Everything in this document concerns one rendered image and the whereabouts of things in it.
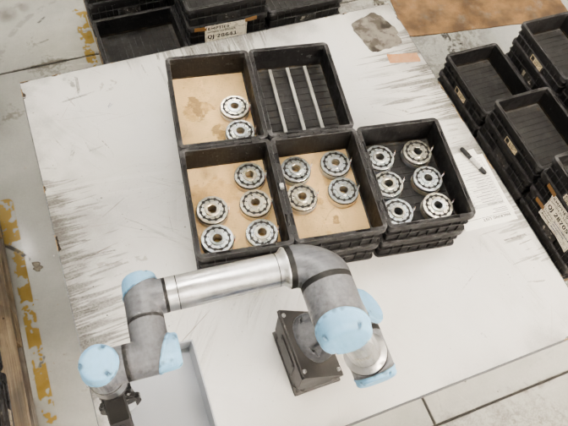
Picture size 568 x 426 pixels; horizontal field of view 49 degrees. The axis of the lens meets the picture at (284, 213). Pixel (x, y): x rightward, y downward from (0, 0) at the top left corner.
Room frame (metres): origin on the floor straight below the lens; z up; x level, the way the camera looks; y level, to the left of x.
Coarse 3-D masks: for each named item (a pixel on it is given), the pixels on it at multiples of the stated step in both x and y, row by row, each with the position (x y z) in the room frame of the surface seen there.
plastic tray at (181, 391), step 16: (192, 352) 0.45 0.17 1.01; (192, 368) 0.41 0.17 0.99; (144, 384) 0.35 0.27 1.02; (160, 384) 0.36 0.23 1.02; (176, 384) 0.36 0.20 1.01; (192, 384) 0.37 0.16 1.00; (144, 400) 0.31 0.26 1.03; (160, 400) 0.32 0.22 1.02; (176, 400) 0.33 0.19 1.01; (192, 400) 0.33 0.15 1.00; (208, 400) 0.33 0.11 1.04; (144, 416) 0.27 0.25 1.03; (160, 416) 0.28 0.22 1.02; (176, 416) 0.29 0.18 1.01; (192, 416) 0.29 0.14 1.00; (208, 416) 0.30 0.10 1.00
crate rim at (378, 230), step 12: (324, 132) 1.29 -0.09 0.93; (336, 132) 1.30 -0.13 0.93; (348, 132) 1.31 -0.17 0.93; (360, 144) 1.26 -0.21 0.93; (276, 156) 1.17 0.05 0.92; (360, 156) 1.21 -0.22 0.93; (372, 180) 1.13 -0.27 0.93; (372, 192) 1.08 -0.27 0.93; (288, 204) 0.99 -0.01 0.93; (384, 216) 1.00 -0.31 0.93; (372, 228) 0.95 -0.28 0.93; (384, 228) 0.96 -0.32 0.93; (300, 240) 0.87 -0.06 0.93; (312, 240) 0.87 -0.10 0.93; (324, 240) 0.88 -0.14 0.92; (336, 240) 0.90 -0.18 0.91
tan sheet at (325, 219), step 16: (320, 176) 1.18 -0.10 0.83; (352, 176) 1.20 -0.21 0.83; (320, 192) 1.11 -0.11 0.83; (320, 208) 1.05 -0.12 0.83; (336, 208) 1.06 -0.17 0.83; (352, 208) 1.07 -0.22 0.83; (304, 224) 0.98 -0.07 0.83; (320, 224) 0.99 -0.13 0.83; (336, 224) 1.00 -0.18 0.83; (352, 224) 1.01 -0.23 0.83; (368, 224) 1.02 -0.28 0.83
